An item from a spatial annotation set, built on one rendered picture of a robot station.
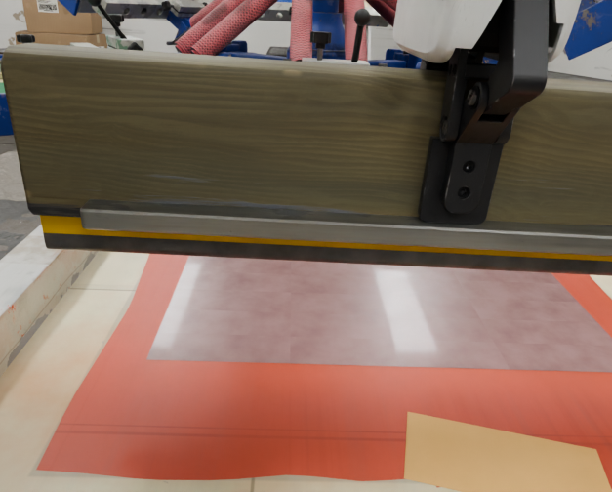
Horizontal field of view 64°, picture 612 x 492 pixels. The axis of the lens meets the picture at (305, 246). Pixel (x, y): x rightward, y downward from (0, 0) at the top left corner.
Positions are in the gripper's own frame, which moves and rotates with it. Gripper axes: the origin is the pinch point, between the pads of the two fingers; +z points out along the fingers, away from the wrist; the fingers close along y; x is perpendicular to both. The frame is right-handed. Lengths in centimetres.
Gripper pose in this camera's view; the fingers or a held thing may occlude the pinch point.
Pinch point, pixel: (446, 168)
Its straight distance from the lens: 25.8
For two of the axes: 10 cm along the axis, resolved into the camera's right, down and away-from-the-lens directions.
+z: -0.6, 9.0, 4.4
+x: 10.0, 0.4, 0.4
